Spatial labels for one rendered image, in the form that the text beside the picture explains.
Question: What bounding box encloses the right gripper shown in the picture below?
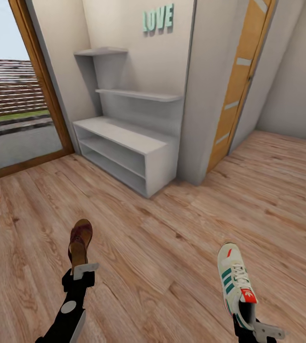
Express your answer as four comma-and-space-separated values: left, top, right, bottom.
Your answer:
233, 314, 277, 343

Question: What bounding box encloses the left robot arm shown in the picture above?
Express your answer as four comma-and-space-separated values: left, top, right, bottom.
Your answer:
35, 262, 99, 343

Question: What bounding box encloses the gym shoe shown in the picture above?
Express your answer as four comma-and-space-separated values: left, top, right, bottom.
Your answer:
217, 242, 258, 331

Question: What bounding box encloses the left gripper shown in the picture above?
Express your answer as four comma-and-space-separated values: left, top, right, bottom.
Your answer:
62, 268, 95, 294

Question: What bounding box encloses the sandal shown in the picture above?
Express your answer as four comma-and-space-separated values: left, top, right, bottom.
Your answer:
68, 219, 93, 275

